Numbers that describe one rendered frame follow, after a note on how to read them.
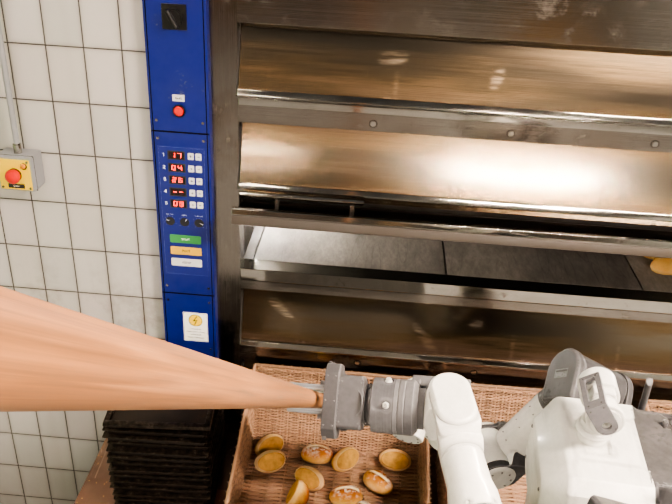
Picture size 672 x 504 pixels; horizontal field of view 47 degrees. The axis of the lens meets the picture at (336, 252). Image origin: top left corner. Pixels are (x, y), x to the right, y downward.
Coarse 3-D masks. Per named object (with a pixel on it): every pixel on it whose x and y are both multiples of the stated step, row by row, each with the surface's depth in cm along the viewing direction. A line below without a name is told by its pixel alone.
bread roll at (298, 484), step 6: (300, 480) 225; (294, 486) 224; (300, 486) 222; (306, 486) 224; (288, 492) 225; (294, 492) 220; (300, 492) 220; (306, 492) 222; (288, 498) 221; (294, 498) 219; (300, 498) 219; (306, 498) 221
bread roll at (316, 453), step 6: (312, 444) 238; (318, 444) 238; (306, 450) 237; (312, 450) 237; (318, 450) 237; (324, 450) 237; (330, 450) 238; (306, 456) 237; (312, 456) 236; (318, 456) 236; (324, 456) 237; (330, 456) 238; (312, 462) 237; (318, 462) 237; (324, 462) 237
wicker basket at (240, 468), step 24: (264, 408) 242; (240, 432) 221; (264, 432) 244; (312, 432) 243; (360, 432) 242; (240, 456) 216; (288, 456) 241; (360, 456) 243; (240, 480) 224; (264, 480) 231; (288, 480) 232; (336, 480) 233; (360, 480) 234; (408, 480) 235
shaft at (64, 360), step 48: (0, 288) 17; (0, 336) 16; (48, 336) 18; (96, 336) 22; (144, 336) 29; (0, 384) 17; (48, 384) 19; (96, 384) 22; (144, 384) 27; (192, 384) 34; (240, 384) 47; (288, 384) 81
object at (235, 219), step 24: (240, 216) 201; (384, 216) 210; (408, 216) 212; (432, 216) 214; (456, 216) 216; (456, 240) 199; (480, 240) 199; (504, 240) 199; (528, 240) 198; (552, 240) 198
